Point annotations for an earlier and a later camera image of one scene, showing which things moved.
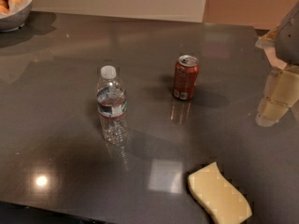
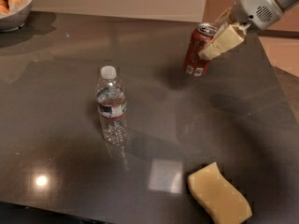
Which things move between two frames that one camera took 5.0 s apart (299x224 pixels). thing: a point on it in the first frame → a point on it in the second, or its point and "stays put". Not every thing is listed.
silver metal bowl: x=17 y=20 stays put
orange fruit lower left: x=4 y=7 stays put
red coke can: x=185 y=77 → x=201 y=35
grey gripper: x=289 y=37 → x=253 y=8
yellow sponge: x=222 y=202 stays put
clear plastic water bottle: x=111 y=103 stays put
